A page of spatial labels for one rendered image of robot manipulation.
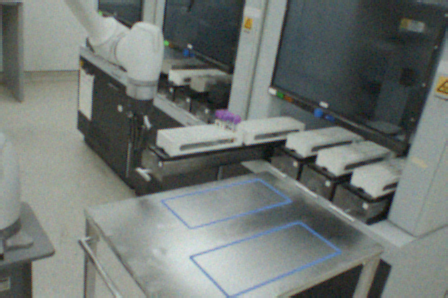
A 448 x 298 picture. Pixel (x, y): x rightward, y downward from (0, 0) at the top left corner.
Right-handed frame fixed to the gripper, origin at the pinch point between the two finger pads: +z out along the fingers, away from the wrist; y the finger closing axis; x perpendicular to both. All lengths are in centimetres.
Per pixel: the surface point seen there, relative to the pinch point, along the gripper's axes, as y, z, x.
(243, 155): -6.9, 1.7, -39.0
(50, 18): 350, 17, -81
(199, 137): -3.5, -6.0, -21.0
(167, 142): -2.2, -5.0, -9.6
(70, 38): 350, 37, -102
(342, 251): -66, -2, -21
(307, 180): -27, 4, -52
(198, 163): -6.9, 1.8, -19.6
